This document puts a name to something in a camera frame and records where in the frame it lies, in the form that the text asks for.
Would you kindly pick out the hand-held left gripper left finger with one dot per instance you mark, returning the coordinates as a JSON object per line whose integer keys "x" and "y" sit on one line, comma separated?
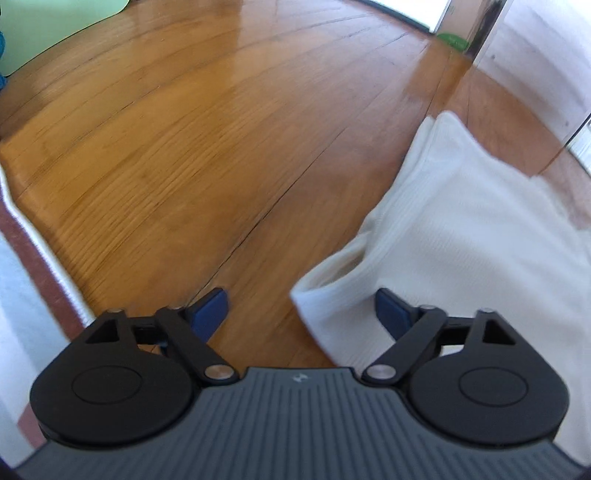
{"x": 210, "y": 314}

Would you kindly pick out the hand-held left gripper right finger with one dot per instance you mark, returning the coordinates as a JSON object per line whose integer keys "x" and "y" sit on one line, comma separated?
{"x": 392, "y": 314}

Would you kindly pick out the white shirt with green monster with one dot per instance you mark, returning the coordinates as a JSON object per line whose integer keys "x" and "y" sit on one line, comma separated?
{"x": 461, "y": 230}

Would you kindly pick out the checked rug with brown border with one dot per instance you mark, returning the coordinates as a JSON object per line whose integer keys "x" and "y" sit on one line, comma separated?
{"x": 23, "y": 300}

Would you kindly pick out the small green object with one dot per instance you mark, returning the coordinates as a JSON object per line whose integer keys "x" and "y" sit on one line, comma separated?
{"x": 455, "y": 40}

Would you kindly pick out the white panel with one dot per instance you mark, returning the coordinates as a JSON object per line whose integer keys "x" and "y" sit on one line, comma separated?
{"x": 415, "y": 11}

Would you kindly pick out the blue knitted item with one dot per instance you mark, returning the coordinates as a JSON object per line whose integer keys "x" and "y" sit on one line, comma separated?
{"x": 2, "y": 41}

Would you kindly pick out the shiny metal post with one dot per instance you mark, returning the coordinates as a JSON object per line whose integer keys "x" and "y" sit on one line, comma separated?
{"x": 482, "y": 23}

